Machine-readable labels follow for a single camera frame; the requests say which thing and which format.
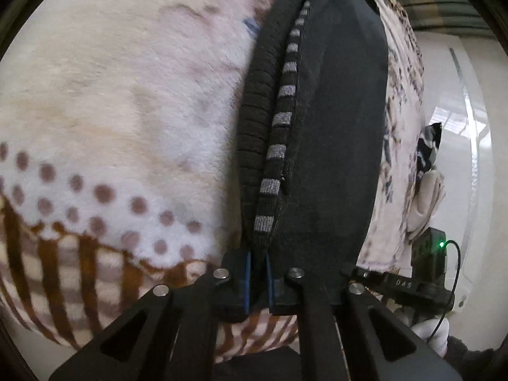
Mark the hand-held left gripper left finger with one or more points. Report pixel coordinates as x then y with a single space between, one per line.
248 281

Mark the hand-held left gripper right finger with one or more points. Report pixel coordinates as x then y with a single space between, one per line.
271 285

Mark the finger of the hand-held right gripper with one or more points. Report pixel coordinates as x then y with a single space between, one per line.
367 276

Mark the dark grey striped sweater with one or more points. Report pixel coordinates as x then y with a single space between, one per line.
329 127

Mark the person's right forearm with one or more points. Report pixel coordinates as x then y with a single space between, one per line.
476 363

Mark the person's right hand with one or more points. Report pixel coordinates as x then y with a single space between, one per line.
434 335

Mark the cream white garment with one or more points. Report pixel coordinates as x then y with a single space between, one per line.
428 202

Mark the navy striped garment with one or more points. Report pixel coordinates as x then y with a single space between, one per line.
429 147

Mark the white headboard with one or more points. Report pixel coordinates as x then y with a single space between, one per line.
468 135

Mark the floral blanket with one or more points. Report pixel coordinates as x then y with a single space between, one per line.
119 107

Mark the grey-green curtain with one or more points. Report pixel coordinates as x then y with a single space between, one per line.
432 4

